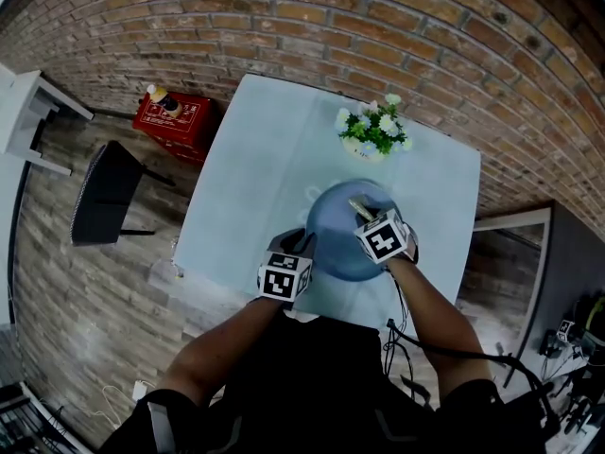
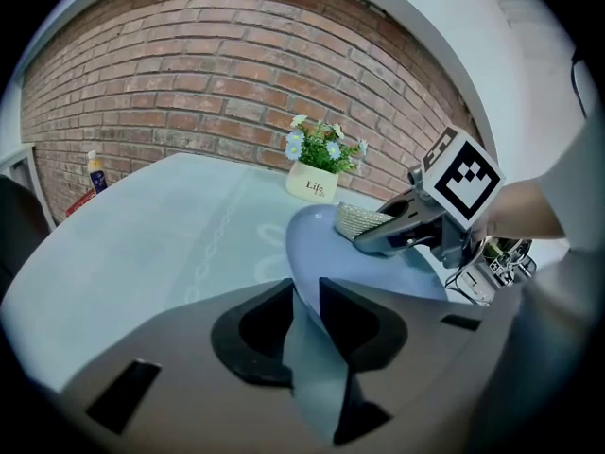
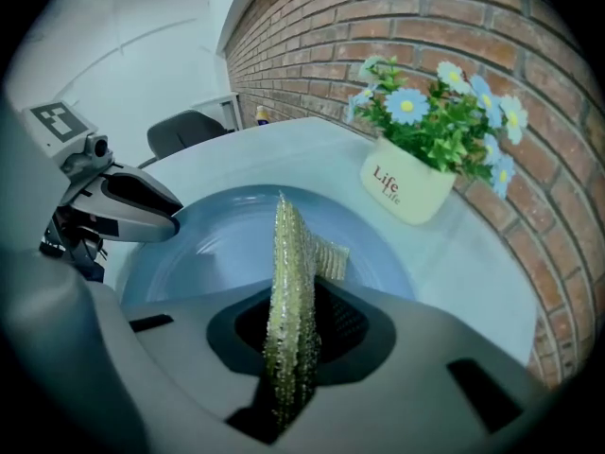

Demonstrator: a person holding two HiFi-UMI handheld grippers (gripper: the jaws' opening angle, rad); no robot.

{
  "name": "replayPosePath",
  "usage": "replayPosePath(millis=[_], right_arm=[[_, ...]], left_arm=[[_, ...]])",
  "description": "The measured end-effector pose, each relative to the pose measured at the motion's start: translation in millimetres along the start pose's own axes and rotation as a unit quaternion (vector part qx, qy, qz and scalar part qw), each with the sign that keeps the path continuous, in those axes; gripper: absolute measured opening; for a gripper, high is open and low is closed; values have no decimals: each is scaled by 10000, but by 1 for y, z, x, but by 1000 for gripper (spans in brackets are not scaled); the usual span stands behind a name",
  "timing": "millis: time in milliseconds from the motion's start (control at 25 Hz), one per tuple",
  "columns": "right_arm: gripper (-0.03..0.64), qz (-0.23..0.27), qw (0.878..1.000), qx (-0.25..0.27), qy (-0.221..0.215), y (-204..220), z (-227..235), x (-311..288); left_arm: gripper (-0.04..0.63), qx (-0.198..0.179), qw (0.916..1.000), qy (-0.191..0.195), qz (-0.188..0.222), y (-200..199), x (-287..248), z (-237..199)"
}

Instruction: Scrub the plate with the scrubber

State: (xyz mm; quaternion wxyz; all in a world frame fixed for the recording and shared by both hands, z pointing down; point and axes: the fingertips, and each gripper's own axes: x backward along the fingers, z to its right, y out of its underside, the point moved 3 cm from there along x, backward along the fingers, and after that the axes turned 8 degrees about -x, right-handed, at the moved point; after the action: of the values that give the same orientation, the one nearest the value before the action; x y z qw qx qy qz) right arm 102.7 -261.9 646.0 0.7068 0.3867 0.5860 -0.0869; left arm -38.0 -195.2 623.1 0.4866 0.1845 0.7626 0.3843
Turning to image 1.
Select yellow-green sponge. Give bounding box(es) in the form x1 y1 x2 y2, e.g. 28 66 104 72
348 195 379 221

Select black headset gear with straps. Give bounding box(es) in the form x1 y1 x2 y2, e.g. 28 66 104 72
574 293 605 349

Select white power adapter with cable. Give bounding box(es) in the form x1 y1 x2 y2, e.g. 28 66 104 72
40 385 143 429

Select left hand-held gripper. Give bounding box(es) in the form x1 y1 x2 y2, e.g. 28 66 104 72
257 227 317 302

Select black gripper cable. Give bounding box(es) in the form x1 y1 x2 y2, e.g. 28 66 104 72
382 271 563 434

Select bottle with white cap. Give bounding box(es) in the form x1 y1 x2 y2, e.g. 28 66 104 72
146 84 183 118

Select dark chair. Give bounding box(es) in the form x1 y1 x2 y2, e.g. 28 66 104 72
70 140 176 248

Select white side table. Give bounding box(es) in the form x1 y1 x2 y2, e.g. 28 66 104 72
0 69 95 177

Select light blue tablecloth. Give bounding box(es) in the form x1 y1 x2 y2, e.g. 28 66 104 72
172 74 482 338

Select red box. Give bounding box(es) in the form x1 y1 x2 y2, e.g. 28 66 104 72
131 91 216 165

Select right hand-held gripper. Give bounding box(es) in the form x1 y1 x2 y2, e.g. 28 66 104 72
354 208 420 265

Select white flowers in cream pot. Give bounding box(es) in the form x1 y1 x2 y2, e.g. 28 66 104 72
334 93 413 163

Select large blue plate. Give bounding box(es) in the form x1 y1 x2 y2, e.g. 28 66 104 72
305 179 403 283

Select black metal rack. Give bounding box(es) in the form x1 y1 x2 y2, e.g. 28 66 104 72
0 380 62 454

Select person's left forearm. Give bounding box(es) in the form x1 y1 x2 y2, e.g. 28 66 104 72
160 295 285 406

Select person's right forearm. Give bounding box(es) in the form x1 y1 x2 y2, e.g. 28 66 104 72
386 255 495 392

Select dark-topped table with white legs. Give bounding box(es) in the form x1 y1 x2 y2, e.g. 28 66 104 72
472 201 605 390

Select black equipment stand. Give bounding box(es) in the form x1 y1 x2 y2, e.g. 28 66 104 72
557 361 605 439

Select person's black clothing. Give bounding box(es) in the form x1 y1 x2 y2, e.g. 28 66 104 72
98 314 563 454

